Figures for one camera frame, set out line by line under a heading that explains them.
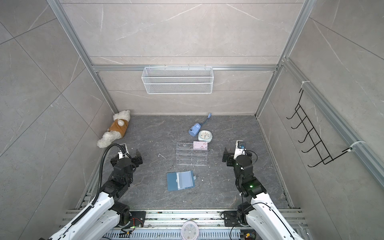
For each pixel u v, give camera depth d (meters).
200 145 0.91
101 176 0.54
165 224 0.73
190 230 0.69
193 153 0.93
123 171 0.59
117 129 1.00
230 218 0.73
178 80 1.00
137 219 0.73
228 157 0.69
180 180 0.86
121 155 0.67
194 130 1.04
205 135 1.04
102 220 0.57
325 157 0.58
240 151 0.65
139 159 0.75
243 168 0.55
